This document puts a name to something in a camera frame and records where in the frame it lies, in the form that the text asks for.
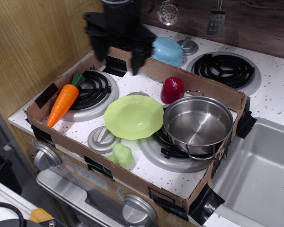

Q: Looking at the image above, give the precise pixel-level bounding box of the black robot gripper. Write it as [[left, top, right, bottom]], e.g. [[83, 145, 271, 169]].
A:
[[83, 0, 155, 75]]

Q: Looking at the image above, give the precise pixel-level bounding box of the orange toy carrot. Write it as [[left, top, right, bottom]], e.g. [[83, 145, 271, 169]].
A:
[[46, 72, 85, 127]]

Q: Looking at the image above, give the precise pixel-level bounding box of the light green plastic plate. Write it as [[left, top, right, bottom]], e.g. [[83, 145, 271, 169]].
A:
[[104, 95, 164, 140]]

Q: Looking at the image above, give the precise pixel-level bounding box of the light blue plastic bowl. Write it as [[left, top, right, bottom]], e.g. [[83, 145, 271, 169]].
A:
[[151, 37, 184, 67]]

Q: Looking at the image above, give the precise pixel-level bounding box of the front left stove burner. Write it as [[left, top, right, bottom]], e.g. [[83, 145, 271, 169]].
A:
[[61, 70, 119, 122]]

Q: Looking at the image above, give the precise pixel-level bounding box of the stove burner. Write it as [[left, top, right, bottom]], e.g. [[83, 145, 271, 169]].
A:
[[139, 128, 213, 173], [186, 52, 262, 96], [61, 70, 119, 122]]

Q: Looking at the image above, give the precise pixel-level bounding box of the hanging metal strainer ladle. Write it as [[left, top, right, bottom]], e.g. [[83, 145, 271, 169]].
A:
[[157, 0, 179, 26]]

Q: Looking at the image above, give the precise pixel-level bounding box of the dark red toy pepper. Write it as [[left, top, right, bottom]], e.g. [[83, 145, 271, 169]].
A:
[[160, 77, 184, 104]]

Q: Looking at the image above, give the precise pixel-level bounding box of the grey back stove knob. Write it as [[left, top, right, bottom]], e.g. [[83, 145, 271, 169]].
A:
[[177, 37, 199, 56]]

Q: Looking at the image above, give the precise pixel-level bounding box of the grey stove knob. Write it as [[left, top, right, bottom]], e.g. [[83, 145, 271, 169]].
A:
[[177, 37, 199, 56], [88, 126, 120, 154]]

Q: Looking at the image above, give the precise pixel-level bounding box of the brown cardboard fence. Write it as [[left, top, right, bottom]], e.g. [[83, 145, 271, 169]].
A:
[[26, 52, 252, 227]]

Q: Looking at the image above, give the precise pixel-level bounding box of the grey centre stove knob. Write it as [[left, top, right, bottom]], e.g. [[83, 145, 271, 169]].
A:
[[88, 126, 120, 154]]

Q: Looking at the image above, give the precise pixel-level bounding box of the hanging metal spatula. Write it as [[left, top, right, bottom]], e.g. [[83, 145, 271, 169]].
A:
[[206, 0, 226, 35]]

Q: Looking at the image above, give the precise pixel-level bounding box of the stainless steel pot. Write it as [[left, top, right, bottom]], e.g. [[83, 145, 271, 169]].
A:
[[163, 92, 234, 160]]

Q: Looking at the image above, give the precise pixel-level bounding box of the front right stove burner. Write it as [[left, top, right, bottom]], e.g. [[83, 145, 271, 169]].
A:
[[139, 128, 213, 173]]

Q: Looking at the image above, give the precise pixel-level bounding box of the green toy broccoli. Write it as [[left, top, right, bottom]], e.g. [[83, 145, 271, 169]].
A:
[[107, 143, 134, 168]]

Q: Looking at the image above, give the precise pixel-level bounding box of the back right stove burner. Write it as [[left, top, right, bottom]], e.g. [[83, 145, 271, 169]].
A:
[[186, 52, 262, 96]]

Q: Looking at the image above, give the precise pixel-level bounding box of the left grey oven knob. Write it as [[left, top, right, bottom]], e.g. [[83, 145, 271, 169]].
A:
[[34, 143, 62, 171]]

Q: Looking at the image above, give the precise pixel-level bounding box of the grey oven knob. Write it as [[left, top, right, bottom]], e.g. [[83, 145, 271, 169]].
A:
[[122, 193, 157, 227], [34, 143, 62, 171]]

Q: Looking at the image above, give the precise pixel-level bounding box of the right grey oven knob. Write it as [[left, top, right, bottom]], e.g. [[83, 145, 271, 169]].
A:
[[122, 193, 157, 227]]

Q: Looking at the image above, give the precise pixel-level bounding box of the orange object bottom left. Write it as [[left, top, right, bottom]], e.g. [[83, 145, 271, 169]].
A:
[[28, 208, 53, 223]]

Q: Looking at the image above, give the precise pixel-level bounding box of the grey sink basin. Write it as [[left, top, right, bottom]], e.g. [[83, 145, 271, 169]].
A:
[[212, 118, 284, 227]]

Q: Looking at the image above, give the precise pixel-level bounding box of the grey oven door handle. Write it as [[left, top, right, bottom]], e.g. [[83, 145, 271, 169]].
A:
[[36, 170, 122, 227]]

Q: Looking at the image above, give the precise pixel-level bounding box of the black cable bottom left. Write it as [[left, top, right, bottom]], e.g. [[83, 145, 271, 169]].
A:
[[0, 202, 27, 227]]

